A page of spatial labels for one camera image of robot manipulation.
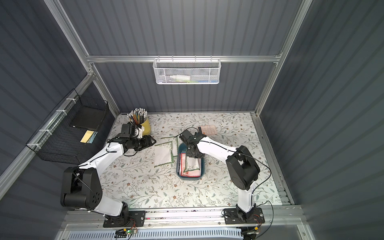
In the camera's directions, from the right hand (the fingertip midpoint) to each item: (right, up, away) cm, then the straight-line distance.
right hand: (193, 155), depth 90 cm
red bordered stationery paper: (+1, -10, -3) cm, 11 cm away
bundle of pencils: (-38, +24, +9) cm, 46 cm away
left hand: (-24, +8, -1) cm, 25 cm away
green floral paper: (-1, -4, -3) cm, 5 cm away
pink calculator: (+11, +15, +19) cm, 27 cm away
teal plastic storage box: (-8, +3, +6) cm, 10 cm away
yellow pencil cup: (-33, +15, +15) cm, 39 cm away
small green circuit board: (-29, -32, -20) cm, 48 cm away
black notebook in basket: (-56, +22, -11) cm, 61 cm away
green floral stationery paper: (-19, 0, +9) cm, 21 cm away
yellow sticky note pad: (-54, +12, -15) cm, 57 cm away
